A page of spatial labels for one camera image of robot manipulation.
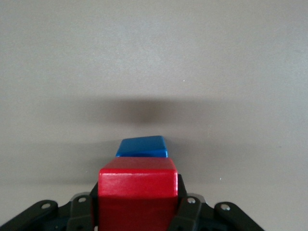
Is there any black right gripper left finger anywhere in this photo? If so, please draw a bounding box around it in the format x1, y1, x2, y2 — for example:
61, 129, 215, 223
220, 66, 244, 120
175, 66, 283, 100
0, 182, 100, 231

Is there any red wooden block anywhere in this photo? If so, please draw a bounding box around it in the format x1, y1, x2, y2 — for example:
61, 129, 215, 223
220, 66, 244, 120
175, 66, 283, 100
98, 157, 179, 231

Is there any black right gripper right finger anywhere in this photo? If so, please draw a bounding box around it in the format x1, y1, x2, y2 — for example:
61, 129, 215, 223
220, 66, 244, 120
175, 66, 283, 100
177, 174, 265, 231

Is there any blue wooden block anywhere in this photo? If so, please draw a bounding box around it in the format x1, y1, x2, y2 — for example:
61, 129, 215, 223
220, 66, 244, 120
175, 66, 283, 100
115, 135, 168, 159

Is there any brown table cover mat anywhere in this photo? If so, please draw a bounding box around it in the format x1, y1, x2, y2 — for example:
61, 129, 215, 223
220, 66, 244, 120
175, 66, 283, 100
0, 0, 308, 231

